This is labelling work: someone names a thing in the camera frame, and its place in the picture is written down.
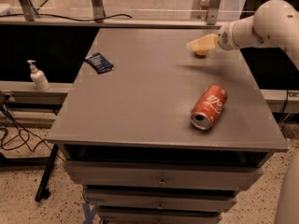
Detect metal railing frame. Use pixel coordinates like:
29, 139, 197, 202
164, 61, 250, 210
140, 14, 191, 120
0, 0, 260, 30

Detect black cable on ledge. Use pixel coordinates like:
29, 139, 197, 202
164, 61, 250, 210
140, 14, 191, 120
0, 12, 133, 22

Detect blue rxbar blueberry packet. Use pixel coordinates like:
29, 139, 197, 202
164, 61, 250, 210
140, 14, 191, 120
85, 52, 114, 74

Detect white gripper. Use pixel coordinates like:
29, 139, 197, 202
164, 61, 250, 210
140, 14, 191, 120
186, 21, 239, 52

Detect grey drawer cabinet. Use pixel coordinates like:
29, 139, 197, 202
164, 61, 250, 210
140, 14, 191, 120
48, 28, 287, 224

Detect red coca-cola can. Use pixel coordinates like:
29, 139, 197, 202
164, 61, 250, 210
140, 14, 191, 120
191, 85, 228, 130

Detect white pump soap bottle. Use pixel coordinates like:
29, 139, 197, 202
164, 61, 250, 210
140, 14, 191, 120
27, 60, 50, 91

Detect black bar on floor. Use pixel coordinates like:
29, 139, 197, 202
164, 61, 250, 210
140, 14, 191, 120
35, 145, 58, 202

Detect black floor cables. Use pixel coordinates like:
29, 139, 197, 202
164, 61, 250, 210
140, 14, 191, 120
0, 91, 54, 152

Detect orange fruit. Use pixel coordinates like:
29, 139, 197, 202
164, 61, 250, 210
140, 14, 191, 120
195, 49, 208, 56

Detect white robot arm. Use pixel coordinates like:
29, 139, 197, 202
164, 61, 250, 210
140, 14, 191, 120
187, 0, 299, 224

